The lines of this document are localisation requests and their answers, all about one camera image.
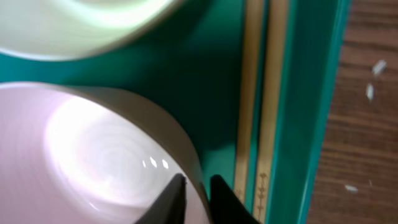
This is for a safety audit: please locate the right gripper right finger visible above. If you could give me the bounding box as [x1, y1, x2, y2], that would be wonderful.
[210, 175, 259, 224]

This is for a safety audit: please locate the wooden chopstick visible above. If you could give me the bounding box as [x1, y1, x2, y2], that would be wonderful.
[252, 0, 290, 223]
[233, 0, 265, 203]

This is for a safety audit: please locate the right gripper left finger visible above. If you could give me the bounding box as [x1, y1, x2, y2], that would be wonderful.
[135, 174, 187, 224]

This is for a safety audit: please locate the white saucer bowl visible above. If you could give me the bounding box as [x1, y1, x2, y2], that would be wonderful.
[1, 0, 184, 61]

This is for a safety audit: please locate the teal plastic tray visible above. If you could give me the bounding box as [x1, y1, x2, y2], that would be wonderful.
[1, 1, 349, 223]

